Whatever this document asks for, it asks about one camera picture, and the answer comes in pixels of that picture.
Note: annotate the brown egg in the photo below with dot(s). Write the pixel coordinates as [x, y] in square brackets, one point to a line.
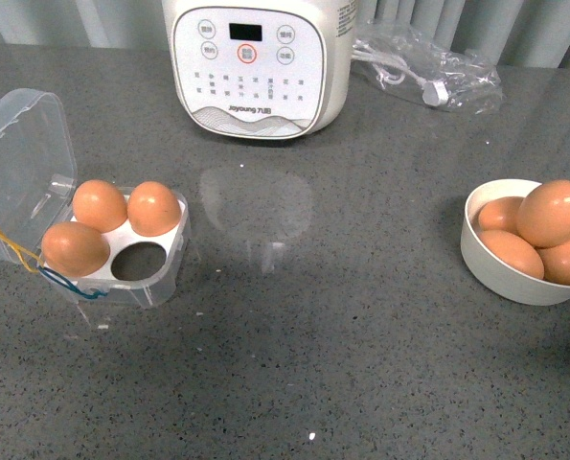
[556, 261]
[543, 217]
[74, 249]
[153, 209]
[513, 251]
[500, 214]
[100, 205]

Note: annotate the brown egg in bowl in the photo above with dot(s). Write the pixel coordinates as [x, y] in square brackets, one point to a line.
[556, 261]
[500, 214]
[513, 251]

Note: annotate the clear plastic egg box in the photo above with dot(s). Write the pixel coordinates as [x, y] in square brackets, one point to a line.
[38, 178]

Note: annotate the white Joyoung blender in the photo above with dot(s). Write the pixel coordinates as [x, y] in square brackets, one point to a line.
[266, 70]

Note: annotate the clear plastic bag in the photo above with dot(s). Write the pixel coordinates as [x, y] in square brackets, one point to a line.
[403, 62]

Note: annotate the white round bowl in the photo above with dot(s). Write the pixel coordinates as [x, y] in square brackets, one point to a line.
[490, 271]

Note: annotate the yellow blue rubber band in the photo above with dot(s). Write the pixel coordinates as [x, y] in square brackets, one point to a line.
[34, 264]

